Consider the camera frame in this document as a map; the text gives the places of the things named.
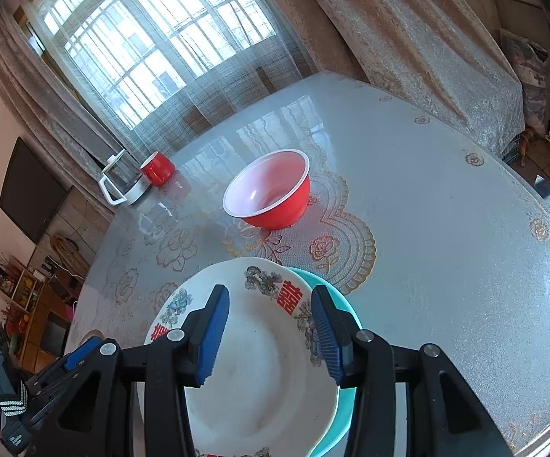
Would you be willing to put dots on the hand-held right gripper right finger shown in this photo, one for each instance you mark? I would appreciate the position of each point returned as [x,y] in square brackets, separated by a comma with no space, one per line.
[325,338]

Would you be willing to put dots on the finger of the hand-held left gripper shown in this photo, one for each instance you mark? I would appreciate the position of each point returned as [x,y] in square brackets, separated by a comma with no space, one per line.
[82,354]

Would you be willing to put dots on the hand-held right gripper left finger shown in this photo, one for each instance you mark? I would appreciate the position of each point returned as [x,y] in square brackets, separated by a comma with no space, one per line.
[213,338]

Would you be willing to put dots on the white plate with dragon print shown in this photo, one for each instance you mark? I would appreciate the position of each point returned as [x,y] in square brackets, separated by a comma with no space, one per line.
[255,390]

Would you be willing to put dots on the teal plate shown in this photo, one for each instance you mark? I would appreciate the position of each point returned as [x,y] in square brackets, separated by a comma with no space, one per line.
[344,414]

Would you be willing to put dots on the wooden television cabinet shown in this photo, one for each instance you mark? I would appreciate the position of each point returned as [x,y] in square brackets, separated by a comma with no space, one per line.
[41,314]

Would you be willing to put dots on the gold-trimmed lace table mat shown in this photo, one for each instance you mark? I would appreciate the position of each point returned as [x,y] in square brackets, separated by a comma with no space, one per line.
[332,247]

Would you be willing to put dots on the wicker basket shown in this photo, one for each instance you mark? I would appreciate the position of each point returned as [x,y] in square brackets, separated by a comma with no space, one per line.
[67,254]

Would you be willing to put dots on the red bowl with white inside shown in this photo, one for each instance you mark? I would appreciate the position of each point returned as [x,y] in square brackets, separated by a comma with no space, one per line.
[279,209]

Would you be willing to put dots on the black flat television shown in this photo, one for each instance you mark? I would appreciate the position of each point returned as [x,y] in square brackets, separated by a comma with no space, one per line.
[34,190]

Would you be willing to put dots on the red mug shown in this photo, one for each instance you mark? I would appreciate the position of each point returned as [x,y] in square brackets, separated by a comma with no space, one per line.
[158,169]

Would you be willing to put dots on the wooden chair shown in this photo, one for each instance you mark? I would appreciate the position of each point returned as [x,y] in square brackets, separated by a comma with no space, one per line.
[284,76]
[198,121]

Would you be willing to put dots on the white sheer curtain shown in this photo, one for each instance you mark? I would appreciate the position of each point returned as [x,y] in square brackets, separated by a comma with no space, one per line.
[236,85]

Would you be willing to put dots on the beige thick curtain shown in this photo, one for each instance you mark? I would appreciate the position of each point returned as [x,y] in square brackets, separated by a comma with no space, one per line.
[398,43]
[55,100]

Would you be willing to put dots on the blue plastic crate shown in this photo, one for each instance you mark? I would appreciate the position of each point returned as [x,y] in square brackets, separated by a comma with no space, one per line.
[511,152]

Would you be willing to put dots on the window with white bars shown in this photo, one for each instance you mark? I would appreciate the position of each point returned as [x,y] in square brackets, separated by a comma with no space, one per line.
[160,33]

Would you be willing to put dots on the patterned cloth bundle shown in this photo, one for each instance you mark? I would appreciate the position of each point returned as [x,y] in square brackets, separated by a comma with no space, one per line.
[527,76]

